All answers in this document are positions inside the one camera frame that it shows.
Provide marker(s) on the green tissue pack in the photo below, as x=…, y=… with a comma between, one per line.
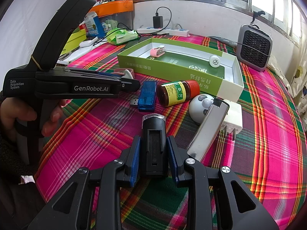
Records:
x=120, y=36

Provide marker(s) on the brown medicine bottle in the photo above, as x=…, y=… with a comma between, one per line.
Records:
x=177, y=92

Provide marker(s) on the yellow-green small box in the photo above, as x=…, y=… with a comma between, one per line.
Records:
x=74, y=40

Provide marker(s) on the white power strip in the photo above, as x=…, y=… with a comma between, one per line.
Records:
x=169, y=31

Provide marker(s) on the small white round device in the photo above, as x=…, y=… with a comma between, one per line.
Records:
x=214, y=61

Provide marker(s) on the green and white box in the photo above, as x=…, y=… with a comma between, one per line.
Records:
x=186, y=61

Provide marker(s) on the black power adapter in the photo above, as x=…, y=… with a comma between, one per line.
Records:
x=157, y=22

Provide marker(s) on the black rectangular device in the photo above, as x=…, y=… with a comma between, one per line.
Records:
x=153, y=154

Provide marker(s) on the grey portable fan heater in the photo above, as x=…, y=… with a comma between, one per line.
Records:
x=254, y=47

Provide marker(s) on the person's left hand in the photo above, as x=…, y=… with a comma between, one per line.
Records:
x=12, y=108

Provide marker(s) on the orange lidded storage bin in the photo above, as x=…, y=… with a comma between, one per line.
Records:
x=113, y=13

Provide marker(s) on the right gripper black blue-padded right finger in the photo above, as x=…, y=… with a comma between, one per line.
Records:
x=236, y=206

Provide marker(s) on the white wall charger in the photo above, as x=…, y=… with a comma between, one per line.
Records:
x=233, y=122

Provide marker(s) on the pink clip holder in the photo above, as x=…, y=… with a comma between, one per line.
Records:
x=157, y=51
x=125, y=72

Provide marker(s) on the blue white carton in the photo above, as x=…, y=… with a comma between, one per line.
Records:
x=94, y=26

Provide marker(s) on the white panda ball toy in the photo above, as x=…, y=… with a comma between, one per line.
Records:
x=199, y=107

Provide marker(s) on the blue USB hub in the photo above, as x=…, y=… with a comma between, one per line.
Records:
x=147, y=97

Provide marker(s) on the silver lighter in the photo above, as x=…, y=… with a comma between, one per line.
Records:
x=208, y=129

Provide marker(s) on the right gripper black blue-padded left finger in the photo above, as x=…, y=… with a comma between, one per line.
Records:
x=71, y=207

